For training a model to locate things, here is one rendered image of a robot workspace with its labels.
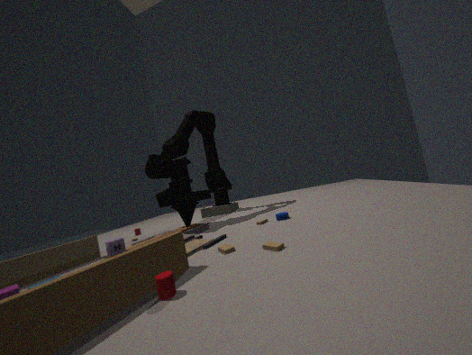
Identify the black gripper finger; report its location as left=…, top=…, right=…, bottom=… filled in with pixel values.
left=179, top=202, right=198, bottom=226
left=170, top=206, right=186, bottom=225

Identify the blue short cylinder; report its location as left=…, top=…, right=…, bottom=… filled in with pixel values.
left=276, top=213, right=289, bottom=221

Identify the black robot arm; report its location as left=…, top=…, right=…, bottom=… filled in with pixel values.
left=145, top=110, right=232, bottom=206

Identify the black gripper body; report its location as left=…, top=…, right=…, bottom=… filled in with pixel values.
left=159, top=176, right=211, bottom=208

